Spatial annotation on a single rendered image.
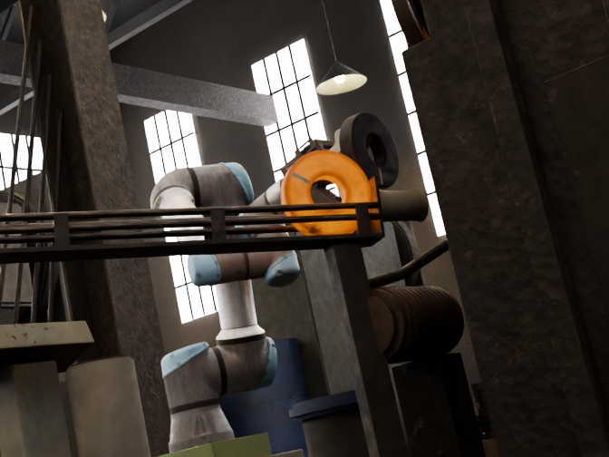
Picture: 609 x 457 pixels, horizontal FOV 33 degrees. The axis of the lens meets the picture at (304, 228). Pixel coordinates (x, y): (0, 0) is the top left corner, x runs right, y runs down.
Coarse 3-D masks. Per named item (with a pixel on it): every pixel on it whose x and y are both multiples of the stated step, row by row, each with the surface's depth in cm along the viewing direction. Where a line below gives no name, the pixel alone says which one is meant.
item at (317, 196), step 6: (312, 186) 208; (312, 192) 208; (318, 192) 207; (324, 192) 207; (330, 192) 209; (312, 198) 208; (318, 198) 207; (324, 198) 206; (330, 198) 205; (336, 198) 205; (330, 210) 205
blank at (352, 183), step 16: (304, 160) 177; (320, 160) 178; (336, 160) 179; (352, 160) 179; (288, 176) 176; (304, 176) 176; (320, 176) 177; (336, 176) 178; (352, 176) 179; (288, 192) 175; (304, 192) 176; (352, 192) 178; (368, 192) 179; (304, 224) 174; (320, 224) 175; (336, 224) 176; (352, 224) 176
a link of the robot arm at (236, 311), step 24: (192, 168) 243; (216, 168) 243; (240, 168) 245; (216, 192) 241; (240, 192) 243; (216, 288) 245; (240, 288) 243; (240, 312) 243; (240, 336) 241; (264, 336) 245; (240, 360) 241; (264, 360) 243; (240, 384) 241; (264, 384) 245
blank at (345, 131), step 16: (368, 112) 203; (352, 128) 197; (368, 128) 201; (384, 128) 206; (352, 144) 196; (384, 144) 204; (368, 160) 198; (384, 160) 203; (368, 176) 197; (384, 176) 201
